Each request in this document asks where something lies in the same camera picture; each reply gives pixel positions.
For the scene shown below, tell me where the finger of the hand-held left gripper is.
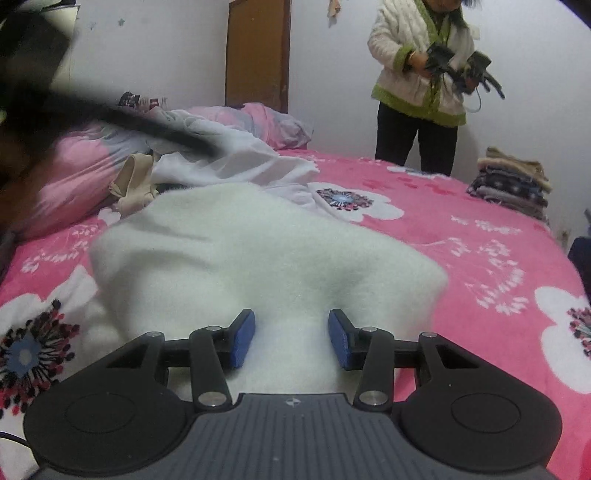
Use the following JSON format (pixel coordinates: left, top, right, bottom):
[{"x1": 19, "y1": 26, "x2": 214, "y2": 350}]
[{"x1": 41, "y1": 89, "x2": 223, "y2": 160}]

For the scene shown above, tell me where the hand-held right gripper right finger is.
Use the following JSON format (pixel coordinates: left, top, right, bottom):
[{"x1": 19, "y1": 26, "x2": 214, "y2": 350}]
[{"x1": 327, "y1": 308, "x2": 478, "y2": 411}]

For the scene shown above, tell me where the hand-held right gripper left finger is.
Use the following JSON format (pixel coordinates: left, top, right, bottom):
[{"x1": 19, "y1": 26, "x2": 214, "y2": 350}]
[{"x1": 105, "y1": 308, "x2": 257, "y2": 411}]

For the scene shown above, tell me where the white fleece sweater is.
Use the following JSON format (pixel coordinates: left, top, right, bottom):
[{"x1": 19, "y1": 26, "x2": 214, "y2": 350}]
[{"x1": 85, "y1": 181, "x2": 450, "y2": 407}]

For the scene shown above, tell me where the pile of pink white clothes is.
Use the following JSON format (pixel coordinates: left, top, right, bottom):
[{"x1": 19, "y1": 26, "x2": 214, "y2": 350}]
[{"x1": 18, "y1": 102, "x2": 315, "y2": 241}]

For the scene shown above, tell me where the stack of folded clothes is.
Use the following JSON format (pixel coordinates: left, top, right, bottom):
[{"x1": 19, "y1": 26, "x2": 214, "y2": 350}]
[{"x1": 466, "y1": 146, "x2": 553, "y2": 223}]

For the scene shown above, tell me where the assorted small clutter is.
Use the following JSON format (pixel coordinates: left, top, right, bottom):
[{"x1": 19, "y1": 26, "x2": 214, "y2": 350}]
[{"x1": 117, "y1": 90, "x2": 170, "y2": 112}]

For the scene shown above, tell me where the beige bra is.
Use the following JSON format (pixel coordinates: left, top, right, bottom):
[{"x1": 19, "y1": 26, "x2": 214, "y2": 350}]
[{"x1": 107, "y1": 154, "x2": 158, "y2": 216}]

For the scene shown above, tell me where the white thin garment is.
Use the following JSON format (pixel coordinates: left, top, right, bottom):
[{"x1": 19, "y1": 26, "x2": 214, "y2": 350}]
[{"x1": 150, "y1": 111, "x2": 320, "y2": 219}]

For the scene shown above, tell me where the pink floral blanket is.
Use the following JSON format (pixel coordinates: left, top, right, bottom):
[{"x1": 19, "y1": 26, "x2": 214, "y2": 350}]
[{"x1": 0, "y1": 150, "x2": 591, "y2": 480}]

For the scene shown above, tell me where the black cable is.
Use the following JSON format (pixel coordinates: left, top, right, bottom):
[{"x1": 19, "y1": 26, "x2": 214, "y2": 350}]
[{"x1": 0, "y1": 431, "x2": 34, "y2": 450}]

